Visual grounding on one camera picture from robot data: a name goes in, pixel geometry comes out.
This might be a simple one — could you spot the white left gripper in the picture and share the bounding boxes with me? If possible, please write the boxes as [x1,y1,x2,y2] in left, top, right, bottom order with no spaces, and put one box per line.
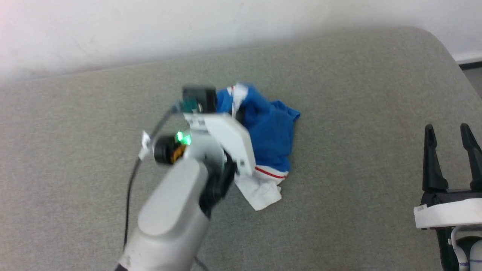
[183,112,257,177]

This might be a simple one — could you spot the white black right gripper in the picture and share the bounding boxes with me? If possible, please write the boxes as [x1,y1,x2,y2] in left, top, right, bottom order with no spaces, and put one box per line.
[413,123,482,231]

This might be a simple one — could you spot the blue shirt white red trim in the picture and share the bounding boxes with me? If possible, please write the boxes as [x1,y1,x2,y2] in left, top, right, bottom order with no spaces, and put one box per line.
[216,83,301,211]

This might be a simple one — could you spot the grey fabric sofa cushion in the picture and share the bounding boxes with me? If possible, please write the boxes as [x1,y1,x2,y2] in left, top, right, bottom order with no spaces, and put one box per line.
[0,26,482,271]

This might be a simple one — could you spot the thin black cable teal plug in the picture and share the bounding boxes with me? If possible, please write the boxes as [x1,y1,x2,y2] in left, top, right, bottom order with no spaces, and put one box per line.
[123,99,197,251]

